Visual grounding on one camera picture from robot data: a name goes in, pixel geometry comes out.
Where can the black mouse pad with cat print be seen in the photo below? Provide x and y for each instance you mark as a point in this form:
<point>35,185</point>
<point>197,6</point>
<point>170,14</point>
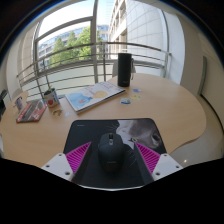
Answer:
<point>83,133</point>

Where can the white mug with plant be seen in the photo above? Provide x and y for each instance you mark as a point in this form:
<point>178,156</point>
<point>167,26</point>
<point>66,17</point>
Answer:
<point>52,100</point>

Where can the round blue sticker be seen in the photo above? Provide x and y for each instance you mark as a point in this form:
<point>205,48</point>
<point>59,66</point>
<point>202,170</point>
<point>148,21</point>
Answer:
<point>125,101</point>

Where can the small blue sticker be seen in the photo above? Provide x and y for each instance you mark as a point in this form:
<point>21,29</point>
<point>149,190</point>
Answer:
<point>137,90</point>

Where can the yellow sticker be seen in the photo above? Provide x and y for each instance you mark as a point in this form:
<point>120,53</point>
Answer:
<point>135,97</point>

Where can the red magazine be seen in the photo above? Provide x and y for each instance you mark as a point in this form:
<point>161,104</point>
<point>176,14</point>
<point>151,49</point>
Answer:
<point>31,111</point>

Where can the patterned cup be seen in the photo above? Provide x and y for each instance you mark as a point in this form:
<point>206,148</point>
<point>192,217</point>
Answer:
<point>18,104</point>

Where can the white and blue open magazine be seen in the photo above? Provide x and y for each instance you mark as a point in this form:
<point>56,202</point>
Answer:
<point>93,95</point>

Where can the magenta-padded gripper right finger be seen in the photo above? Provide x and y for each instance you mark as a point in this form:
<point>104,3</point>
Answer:
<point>165,165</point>

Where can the black drink bottle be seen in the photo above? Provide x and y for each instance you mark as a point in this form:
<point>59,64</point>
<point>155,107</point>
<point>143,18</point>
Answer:
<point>124,70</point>

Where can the black computer mouse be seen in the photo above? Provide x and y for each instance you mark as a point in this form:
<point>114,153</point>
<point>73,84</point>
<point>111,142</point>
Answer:
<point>111,153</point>

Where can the grey door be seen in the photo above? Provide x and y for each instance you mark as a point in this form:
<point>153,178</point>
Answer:
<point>202,76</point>

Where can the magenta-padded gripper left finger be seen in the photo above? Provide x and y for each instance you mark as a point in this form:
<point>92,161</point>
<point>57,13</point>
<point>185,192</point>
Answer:
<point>58,165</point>

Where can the metal balcony railing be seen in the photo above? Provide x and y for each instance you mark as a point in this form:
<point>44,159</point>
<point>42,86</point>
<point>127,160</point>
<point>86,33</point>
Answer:
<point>83,45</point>

